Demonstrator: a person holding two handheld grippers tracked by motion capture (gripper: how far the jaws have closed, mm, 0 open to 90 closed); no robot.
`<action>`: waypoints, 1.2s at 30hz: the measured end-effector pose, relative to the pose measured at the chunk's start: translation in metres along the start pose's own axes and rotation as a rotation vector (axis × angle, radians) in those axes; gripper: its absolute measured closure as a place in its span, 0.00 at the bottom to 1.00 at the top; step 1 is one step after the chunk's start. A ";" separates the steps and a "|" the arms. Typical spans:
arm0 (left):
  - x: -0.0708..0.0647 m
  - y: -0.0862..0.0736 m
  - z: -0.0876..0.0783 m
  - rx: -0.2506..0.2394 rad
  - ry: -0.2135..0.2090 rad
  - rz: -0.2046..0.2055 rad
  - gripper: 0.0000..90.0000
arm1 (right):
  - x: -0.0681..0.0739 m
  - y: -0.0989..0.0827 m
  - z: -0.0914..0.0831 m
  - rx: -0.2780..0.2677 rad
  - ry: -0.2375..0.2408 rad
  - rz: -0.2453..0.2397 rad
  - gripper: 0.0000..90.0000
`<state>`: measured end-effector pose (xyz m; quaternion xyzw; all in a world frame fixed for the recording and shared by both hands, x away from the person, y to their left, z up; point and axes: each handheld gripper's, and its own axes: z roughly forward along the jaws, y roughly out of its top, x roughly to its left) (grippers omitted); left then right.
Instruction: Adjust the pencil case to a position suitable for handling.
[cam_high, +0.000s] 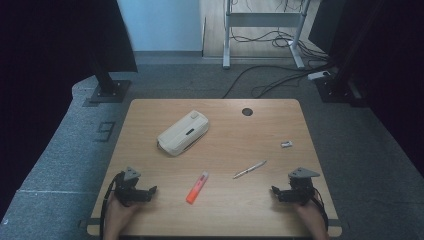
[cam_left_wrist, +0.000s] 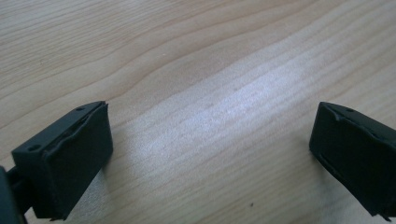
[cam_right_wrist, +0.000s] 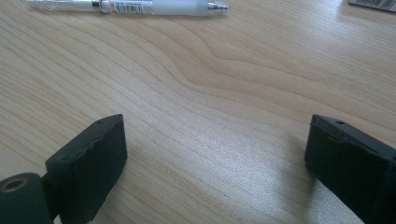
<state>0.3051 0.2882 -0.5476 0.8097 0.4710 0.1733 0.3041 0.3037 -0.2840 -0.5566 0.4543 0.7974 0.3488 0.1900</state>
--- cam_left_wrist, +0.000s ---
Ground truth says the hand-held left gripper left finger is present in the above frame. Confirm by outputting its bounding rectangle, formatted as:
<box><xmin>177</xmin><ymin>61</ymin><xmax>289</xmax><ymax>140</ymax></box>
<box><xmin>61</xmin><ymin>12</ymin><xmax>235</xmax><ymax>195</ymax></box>
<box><xmin>10</xmin><ymin>100</ymin><xmax>114</xmax><ymax>221</ymax></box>

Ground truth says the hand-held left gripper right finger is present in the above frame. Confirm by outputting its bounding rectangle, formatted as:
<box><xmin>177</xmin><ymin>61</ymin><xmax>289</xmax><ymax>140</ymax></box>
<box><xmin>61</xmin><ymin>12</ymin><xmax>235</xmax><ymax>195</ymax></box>
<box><xmin>308</xmin><ymin>101</ymin><xmax>396</xmax><ymax>222</ymax></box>

